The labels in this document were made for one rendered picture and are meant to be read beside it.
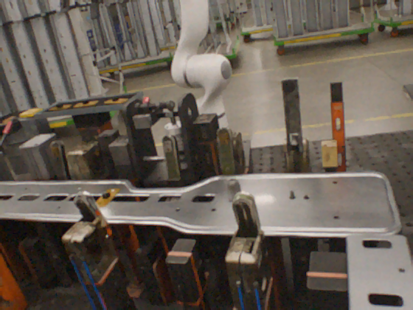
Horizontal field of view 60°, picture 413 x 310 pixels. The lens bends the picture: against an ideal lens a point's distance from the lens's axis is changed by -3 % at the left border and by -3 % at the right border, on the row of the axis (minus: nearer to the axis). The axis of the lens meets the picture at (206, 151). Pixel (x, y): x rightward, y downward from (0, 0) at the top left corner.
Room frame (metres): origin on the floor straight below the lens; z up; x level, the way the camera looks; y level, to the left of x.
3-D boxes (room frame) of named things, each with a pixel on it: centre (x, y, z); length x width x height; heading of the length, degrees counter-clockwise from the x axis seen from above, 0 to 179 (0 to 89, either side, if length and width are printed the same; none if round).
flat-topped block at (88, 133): (1.22, 0.36, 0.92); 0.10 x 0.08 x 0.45; 68
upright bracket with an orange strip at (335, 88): (0.76, -0.31, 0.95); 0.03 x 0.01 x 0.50; 68
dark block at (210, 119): (0.94, -0.02, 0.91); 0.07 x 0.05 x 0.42; 158
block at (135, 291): (0.84, 0.27, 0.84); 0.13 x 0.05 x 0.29; 158
